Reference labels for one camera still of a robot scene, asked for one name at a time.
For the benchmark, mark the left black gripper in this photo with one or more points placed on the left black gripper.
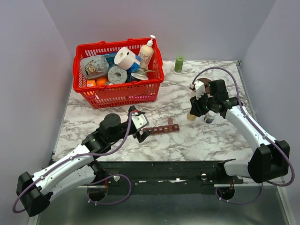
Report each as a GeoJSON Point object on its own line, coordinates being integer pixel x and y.
{"type": "Point", "coordinates": [140, 138]}

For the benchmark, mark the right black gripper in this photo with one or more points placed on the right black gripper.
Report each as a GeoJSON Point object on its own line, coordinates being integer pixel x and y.
{"type": "Point", "coordinates": [196, 109]}

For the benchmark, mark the clear pill bottle yellow pills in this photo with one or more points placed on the clear pill bottle yellow pills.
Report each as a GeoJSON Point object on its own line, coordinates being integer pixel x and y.
{"type": "Point", "coordinates": [191, 117]}

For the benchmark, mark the red weekly pill organizer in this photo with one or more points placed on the red weekly pill organizer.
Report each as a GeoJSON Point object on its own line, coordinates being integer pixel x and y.
{"type": "Point", "coordinates": [165, 129]}

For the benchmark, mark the green lid of bottle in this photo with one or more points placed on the green lid of bottle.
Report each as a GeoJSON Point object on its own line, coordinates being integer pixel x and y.
{"type": "Point", "coordinates": [178, 64]}

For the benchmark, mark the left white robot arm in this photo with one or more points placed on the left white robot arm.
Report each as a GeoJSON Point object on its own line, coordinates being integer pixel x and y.
{"type": "Point", "coordinates": [36, 191]}

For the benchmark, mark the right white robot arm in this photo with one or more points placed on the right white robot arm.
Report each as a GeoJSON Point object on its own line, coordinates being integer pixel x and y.
{"type": "Point", "coordinates": [269, 159]}

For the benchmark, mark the white small pill bottle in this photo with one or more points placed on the white small pill bottle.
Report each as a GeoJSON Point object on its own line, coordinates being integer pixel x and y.
{"type": "Point", "coordinates": [209, 117]}

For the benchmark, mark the beige jar brown lid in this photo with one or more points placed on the beige jar brown lid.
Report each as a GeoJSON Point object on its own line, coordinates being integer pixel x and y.
{"type": "Point", "coordinates": [206, 82]}

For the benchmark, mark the silver tin can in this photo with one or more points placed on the silver tin can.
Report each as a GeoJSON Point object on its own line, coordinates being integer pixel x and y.
{"type": "Point", "coordinates": [140, 75]}

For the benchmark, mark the grey toilet paper roll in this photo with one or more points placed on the grey toilet paper roll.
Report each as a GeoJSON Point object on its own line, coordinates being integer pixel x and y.
{"type": "Point", "coordinates": [117, 75]}

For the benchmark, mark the orange fruit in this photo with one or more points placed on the orange fruit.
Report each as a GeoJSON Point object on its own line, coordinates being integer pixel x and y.
{"type": "Point", "coordinates": [101, 81]}

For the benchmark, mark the orange small box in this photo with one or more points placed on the orange small box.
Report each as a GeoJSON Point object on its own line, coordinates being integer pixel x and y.
{"type": "Point", "coordinates": [91, 83]}

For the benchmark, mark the white toilet paper roll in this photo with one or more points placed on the white toilet paper roll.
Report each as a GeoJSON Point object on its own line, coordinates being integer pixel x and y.
{"type": "Point", "coordinates": [125, 58]}

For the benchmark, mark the cream pump lotion bottle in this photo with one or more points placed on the cream pump lotion bottle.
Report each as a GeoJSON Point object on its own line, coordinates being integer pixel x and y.
{"type": "Point", "coordinates": [146, 53]}

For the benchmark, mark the blue package in basket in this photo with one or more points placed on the blue package in basket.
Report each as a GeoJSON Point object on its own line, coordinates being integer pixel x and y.
{"type": "Point", "coordinates": [110, 59]}

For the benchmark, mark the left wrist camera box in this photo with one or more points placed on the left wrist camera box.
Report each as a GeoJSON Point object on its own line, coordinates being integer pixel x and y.
{"type": "Point", "coordinates": [139, 120]}

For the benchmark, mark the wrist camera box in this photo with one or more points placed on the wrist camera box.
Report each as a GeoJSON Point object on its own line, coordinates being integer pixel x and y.
{"type": "Point", "coordinates": [139, 120]}
{"type": "Point", "coordinates": [199, 88]}

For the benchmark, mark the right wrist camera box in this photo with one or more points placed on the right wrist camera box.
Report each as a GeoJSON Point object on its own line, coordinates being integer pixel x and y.
{"type": "Point", "coordinates": [199, 88]}

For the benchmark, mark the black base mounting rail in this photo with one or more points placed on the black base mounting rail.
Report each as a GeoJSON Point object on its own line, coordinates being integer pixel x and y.
{"type": "Point", "coordinates": [159, 178]}

